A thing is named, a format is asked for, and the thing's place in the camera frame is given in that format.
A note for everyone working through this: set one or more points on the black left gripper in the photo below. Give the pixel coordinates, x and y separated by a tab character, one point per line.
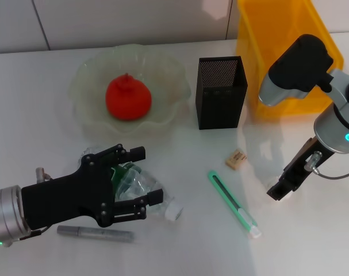
65	195

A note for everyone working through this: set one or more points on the beige eraser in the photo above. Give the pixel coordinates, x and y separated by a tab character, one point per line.
236	159

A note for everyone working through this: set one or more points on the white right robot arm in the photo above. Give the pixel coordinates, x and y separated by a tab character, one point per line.
335	120

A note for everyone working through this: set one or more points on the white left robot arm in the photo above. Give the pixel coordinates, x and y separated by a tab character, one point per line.
4	212

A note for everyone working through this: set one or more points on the white paper ball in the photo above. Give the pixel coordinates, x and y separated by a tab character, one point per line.
270	182

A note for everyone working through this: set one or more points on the clear plastic water bottle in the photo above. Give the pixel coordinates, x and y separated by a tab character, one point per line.
134	184

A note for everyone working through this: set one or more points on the translucent green fruit plate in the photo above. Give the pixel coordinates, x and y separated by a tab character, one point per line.
168	86

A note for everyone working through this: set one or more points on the yellow plastic storage bin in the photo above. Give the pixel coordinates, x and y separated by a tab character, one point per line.
266	43

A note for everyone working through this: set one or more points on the grey marker pen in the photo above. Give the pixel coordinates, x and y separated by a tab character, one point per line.
85	230

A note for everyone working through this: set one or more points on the black mesh pen holder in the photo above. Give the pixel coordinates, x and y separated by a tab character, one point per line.
220	106

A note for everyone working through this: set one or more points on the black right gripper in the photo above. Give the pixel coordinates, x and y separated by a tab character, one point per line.
306	161

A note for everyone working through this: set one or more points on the green utility knife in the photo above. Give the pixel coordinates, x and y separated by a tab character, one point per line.
231	201

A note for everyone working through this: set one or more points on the orange fruit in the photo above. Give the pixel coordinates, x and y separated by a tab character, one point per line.
128	100

